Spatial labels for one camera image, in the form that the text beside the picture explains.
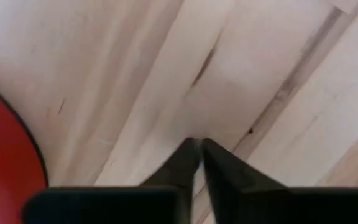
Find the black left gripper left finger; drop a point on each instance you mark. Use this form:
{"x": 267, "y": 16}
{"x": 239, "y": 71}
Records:
{"x": 104, "y": 207}

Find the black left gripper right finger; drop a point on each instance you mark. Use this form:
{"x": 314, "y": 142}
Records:
{"x": 275, "y": 207}

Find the red desk lamp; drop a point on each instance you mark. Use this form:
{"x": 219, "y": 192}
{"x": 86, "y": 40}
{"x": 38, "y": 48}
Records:
{"x": 5, "y": 149}

